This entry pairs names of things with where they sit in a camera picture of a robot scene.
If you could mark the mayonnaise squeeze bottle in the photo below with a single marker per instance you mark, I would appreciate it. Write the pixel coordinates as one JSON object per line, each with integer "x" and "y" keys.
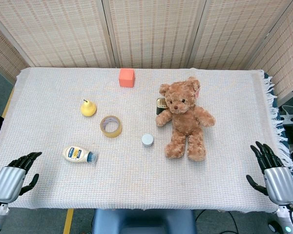
{"x": 78, "y": 155}

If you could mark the yellow toy pear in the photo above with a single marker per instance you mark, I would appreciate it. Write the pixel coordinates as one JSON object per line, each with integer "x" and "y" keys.
{"x": 88, "y": 108}

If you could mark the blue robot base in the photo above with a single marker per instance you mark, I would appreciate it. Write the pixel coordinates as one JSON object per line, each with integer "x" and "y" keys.
{"x": 144, "y": 221}

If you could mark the white woven tablecloth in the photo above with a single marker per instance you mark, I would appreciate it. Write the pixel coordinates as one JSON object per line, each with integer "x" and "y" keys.
{"x": 127, "y": 170}

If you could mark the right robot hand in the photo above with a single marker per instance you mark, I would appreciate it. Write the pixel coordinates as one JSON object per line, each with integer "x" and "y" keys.
{"x": 278, "y": 181}

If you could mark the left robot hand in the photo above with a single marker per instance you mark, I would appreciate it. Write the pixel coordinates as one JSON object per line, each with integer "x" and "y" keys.
{"x": 8, "y": 181}

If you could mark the brown teddy bear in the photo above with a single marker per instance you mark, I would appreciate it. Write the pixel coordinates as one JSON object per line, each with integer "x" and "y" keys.
{"x": 185, "y": 119}

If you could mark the small grey cylinder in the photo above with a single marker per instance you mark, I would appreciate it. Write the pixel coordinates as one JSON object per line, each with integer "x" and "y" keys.
{"x": 147, "y": 140}

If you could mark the yellowish packing tape roll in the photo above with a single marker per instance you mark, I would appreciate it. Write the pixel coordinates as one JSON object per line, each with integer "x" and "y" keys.
{"x": 110, "y": 126}

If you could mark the orange foam cube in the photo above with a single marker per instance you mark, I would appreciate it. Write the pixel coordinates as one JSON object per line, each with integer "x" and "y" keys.
{"x": 127, "y": 77}

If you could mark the woven folding screen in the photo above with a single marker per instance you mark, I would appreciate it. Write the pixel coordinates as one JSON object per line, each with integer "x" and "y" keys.
{"x": 146, "y": 31}

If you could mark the dark gold tin can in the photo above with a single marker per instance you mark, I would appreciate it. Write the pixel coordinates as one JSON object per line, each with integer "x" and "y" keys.
{"x": 161, "y": 105}

